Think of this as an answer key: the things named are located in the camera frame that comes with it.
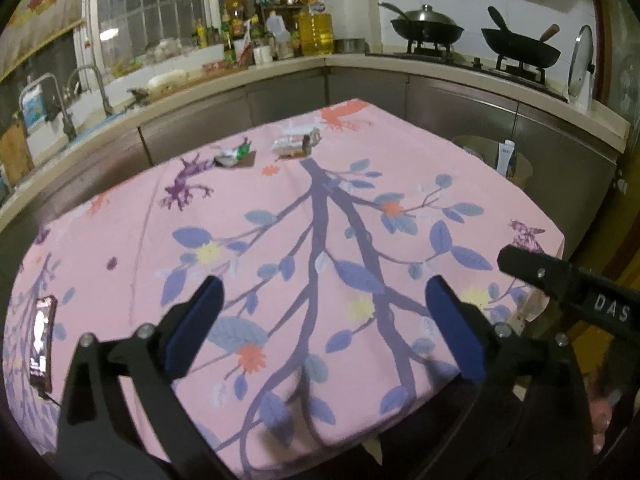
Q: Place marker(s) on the clear plastic wrapper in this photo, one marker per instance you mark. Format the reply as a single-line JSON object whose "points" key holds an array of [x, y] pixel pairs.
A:
{"points": [[292, 145]]}

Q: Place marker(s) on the colourful patterned curtain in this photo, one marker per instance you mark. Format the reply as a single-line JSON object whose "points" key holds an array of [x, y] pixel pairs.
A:
{"points": [[40, 10]]}

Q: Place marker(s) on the white cup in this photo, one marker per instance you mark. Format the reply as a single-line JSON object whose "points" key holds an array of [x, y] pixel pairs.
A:
{"points": [[262, 55]]}

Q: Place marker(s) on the barred window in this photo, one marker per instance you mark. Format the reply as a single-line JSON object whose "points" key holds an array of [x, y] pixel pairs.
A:
{"points": [[150, 5]]}

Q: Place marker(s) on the white carton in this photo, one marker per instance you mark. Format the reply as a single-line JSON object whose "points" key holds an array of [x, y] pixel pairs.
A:
{"points": [[504, 157]]}

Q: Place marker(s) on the blue white pouch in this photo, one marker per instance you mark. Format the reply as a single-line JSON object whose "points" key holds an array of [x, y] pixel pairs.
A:
{"points": [[35, 105]]}

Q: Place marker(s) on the black wok with steel lid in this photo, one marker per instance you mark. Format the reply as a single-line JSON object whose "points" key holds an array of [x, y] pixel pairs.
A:
{"points": [[425, 27]]}

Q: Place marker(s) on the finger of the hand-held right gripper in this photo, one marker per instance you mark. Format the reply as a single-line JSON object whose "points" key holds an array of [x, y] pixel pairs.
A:
{"points": [[537, 272]]}

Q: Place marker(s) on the crushed green can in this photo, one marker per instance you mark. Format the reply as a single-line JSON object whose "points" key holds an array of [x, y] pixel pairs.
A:
{"points": [[232, 154]]}

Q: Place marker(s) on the black smartphone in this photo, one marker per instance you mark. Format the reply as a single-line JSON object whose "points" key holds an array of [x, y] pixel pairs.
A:
{"points": [[42, 340]]}

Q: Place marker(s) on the glass pot lid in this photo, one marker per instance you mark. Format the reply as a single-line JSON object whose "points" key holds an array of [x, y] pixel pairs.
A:
{"points": [[581, 65]]}

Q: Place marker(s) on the tan waste bin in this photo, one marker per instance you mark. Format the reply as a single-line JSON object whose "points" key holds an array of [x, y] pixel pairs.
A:
{"points": [[521, 170]]}

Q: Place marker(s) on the dark sauce bottle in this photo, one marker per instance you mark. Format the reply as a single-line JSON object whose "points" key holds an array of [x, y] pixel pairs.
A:
{"points": [[230, 40]]}

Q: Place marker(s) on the small steel pot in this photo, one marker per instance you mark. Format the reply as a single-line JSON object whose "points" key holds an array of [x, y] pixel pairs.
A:
{"points": [[350, 46]]}

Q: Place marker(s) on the pink floral tablecloth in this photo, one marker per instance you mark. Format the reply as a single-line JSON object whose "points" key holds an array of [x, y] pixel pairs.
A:
{"points": [[350, 185]]}

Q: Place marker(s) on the kitchen counter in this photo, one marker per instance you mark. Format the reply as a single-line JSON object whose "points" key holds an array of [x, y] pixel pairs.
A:
{"points": [[350, 85]]}

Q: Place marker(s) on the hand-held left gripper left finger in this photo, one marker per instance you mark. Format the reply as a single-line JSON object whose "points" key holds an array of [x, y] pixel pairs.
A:
{"points": [[197, 325]]}

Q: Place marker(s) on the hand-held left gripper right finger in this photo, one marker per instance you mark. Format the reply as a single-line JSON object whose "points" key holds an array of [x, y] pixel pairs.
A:
{"points": [[455, 330]]}

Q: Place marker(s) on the wooden cutting board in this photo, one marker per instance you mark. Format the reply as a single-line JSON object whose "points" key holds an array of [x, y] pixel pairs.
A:
{"points": [[15, 155]]}

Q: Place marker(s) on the yellow cooking oil bottle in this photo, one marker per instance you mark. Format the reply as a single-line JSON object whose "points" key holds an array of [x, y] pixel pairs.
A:
{"points": [[316, 30]]}

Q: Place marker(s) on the white plastic jug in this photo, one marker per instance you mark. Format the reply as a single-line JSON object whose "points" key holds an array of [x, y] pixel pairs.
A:
{"points": [[277, 35]]}

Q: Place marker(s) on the gas stove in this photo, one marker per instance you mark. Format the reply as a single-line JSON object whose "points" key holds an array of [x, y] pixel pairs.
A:
{"points": [[465, 62]]}

